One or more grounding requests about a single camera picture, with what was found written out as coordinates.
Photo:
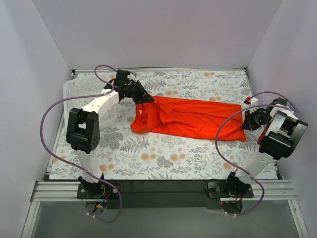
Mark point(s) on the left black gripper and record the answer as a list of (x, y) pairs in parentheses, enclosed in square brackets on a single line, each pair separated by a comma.
[(138, 92)]

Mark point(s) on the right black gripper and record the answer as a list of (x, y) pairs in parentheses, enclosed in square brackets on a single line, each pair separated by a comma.
[(251, 121)]

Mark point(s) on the orange t shirt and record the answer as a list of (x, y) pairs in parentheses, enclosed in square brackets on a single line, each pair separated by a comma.
[(190, 118)]

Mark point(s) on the white plastic laundry basket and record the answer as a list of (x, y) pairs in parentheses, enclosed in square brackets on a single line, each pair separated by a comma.
[(87, 85)]

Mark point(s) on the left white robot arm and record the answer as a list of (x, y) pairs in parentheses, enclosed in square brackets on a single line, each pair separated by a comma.
[(83, 125)]

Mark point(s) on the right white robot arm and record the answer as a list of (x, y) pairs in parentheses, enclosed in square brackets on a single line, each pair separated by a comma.
[(281, 135)]

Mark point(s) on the floral patterned table mat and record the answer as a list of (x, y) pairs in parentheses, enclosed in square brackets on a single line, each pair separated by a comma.
[(123, 154)]

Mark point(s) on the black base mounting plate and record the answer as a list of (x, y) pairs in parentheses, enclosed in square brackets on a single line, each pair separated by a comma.
[(160, 193)]

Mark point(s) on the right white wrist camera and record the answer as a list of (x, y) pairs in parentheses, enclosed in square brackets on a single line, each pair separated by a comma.
[(252, 101)]

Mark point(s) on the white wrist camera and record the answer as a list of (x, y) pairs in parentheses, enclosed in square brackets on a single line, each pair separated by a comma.
[(252, 101), (133, 76)]

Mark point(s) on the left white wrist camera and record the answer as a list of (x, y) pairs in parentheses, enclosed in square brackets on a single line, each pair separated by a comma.
[(133, 76)]

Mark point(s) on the aluminium frame rail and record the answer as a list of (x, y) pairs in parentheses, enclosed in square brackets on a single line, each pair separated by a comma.
[(66, 191)]

